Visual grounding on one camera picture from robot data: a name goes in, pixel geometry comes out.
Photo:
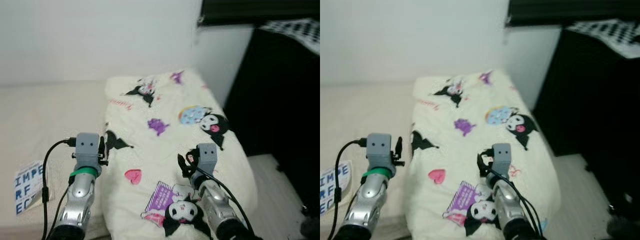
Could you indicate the cream cartoon print blanket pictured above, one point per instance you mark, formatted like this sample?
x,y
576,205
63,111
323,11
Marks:
x,y
150,150
455,150

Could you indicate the white book with blue letters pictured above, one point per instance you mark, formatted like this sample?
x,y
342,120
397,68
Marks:
x,y
30,187
335,186

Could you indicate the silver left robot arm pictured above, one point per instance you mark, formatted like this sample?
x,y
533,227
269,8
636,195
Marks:
x,y
372,200
80,200

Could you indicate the mattress with cream sheet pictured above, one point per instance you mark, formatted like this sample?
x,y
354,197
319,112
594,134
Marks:
x,y
350,115
40,115

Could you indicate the black wardrobe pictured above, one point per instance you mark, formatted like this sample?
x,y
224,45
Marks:
x,y
280,110
590,110

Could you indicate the black white checkered cloth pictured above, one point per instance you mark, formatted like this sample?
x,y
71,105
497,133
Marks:
x,y
607,36
297,35

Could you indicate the black shelf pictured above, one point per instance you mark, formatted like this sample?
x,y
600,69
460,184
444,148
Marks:
x,y
570,10
260,10

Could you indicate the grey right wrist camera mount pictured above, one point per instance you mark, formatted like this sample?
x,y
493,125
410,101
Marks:
x,y
502,157
207,157

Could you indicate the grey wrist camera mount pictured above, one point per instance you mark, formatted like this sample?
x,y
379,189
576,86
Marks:
x,y
207,157
87,150
502,157
379,150

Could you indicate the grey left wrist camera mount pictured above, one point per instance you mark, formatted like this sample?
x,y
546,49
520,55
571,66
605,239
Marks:
x,y
379,150
87,150

